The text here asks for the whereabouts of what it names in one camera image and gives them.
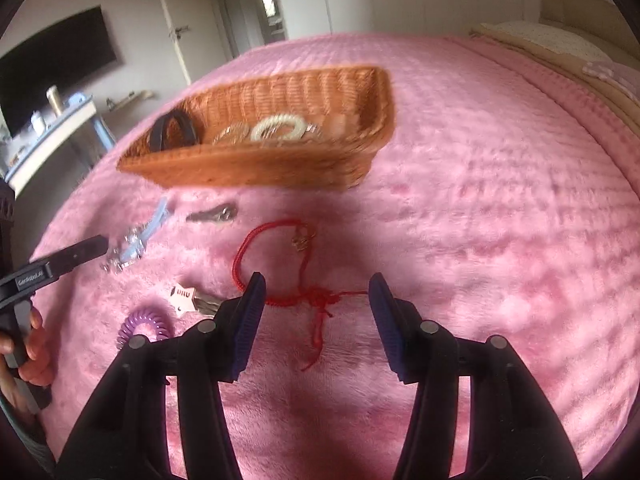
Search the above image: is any light blue hair clip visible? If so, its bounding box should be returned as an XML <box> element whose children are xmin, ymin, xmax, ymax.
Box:
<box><xmin>142</xmin><ymin>197</ymin><xmax>171</xmax><ymax>252</ymax></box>

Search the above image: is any red string bracelet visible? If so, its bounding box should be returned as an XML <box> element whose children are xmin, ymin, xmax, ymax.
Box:
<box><xmin>232</xmin><ymin>218</ymin><xmax>369</xmax><ymax>372</ymax></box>

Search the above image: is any silver rhinestone jewelry piece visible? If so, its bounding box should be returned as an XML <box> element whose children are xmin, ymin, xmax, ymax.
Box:
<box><xmin>102</xmin><ymin>226</ymin><xmax>145</xmax><ymax>273</ymax></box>

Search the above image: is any person's left hand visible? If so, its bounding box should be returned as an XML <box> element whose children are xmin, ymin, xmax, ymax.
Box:
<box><xmin>1</xmin><ymin>308</ymin><xmax>54</xmax><ymax>417</ymax></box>

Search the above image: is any white blue desk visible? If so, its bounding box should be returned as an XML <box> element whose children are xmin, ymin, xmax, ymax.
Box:
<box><xmin>4</xmin><ymin>93</ymin><xmax>116</xmax><ymax>197</ymax></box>

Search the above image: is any white bottle on desk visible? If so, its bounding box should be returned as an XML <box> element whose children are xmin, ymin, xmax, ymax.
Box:
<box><xmin>30</xmin><ymin>110</ymin><xmax>47</xmax><ymax>136</ymax></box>

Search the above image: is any beige cylinder cup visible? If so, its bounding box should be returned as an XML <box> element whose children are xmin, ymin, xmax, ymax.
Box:
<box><xmin>46</xmin><ymin>86</ymin><xmax>65</xmax><ymax>117</ymax></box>

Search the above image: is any grey metal hair clip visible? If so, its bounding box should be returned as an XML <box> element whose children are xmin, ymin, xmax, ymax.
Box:
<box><xmin>186</xmin><ymin>203</ymin><xmax>238</xmax><ymax>223</ymax></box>

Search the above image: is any pink plush bedspread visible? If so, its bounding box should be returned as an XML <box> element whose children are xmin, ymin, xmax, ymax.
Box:
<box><xmin>35</xmin><ymin>35</ymin><xmax>639</xmax><ymax>479</ymax></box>

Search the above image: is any silver rhinestone brooch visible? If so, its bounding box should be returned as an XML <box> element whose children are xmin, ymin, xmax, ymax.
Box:
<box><xmin>210</xmin><ymin>122</ymin><xmax>250</xmax><ymax>145</ymax></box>

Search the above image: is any white room door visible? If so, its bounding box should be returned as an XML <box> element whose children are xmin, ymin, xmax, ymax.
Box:
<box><xmin>160</xmin><ymin>0</ymin><xmax>232</xmax><ymax>86</ymax></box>

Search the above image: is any brown wicker basket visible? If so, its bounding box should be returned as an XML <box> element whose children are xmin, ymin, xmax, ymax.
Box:
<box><xmin>117</xmin><ymin>65</ymin><xmax>395</xmax><ymax>188</ymax></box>

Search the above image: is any white dotted pillow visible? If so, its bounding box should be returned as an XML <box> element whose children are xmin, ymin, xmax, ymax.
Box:
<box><xmin>475</xmin><ymin>21</ymin><xmax>612</xmax><ymax>62</ymax></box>

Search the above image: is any beige headboard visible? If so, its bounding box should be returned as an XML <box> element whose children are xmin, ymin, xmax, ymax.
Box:
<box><xmin>539</xmin><ymin>0</ymin><xmax>639</xmax><ymax>58</ymax></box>

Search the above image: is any purple spiral hair tie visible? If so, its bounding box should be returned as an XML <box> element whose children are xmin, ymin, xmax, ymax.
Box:
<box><xmin>115</xmin><ymin>305</ymin><xmax>177</xmax><ymax>351</ymax></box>

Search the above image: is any small wall shelf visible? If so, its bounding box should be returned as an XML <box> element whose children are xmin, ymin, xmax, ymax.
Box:
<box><xmin>105</xmin><ymin>90</ymin><xmax>155</xmax><ymax>112</ymax></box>

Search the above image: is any black wall television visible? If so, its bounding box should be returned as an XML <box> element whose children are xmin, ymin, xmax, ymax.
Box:
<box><xmin>1</xmin><ymin>6</ymin><xmax>117</xmax><ymax>136</ymax></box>

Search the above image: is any white pearl bracelet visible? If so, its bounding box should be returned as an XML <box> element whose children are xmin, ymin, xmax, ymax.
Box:
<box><xmin>249</xmin><ymin>112</ymin><xmax>313</xmax><ymax>143</ymax></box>

